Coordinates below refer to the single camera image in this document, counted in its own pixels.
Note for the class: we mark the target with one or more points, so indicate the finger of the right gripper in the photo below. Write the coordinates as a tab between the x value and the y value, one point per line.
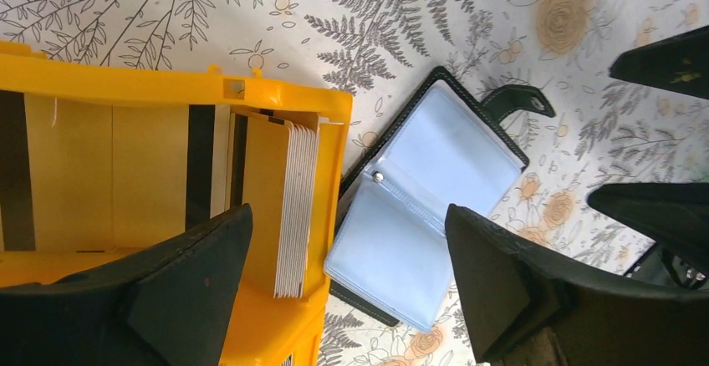
678	64
675	215

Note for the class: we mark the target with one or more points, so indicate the orange bin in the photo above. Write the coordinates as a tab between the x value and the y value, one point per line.
262	330

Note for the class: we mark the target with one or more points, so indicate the black leather card holder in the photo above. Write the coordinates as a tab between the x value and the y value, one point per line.
390	258

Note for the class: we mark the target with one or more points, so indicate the floral table mat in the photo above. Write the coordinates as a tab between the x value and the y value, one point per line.
604	130

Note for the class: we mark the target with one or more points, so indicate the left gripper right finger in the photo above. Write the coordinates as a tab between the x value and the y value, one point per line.
524	304

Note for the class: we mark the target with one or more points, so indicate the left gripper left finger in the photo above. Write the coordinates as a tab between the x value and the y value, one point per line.
169	304

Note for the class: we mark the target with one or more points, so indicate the card in right orange bin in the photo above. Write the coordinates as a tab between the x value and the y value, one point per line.
273	166

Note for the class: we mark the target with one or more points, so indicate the flat card in right bin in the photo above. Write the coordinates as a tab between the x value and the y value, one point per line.
82	177

